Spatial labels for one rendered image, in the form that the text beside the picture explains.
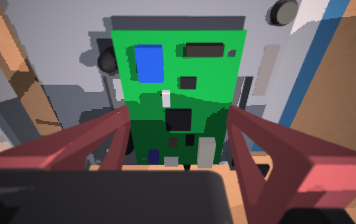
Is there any green circuit board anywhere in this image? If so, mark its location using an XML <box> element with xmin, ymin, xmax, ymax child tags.
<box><xmin>110</xmin><ymin>30</ymin><xmax>247</xmax><ymax>169</ymax></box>

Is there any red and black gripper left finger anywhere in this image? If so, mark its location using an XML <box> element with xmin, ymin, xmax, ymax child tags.
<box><xmin>0</xmin><ymin>105</ymin><xmax>131</xmax><ymax>170</ymax></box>

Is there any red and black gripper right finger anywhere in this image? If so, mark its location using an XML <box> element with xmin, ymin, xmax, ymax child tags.
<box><xmin>226</xmin><ymin>105</ymin><xmax>356</xmax><ymax>224</ymax></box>

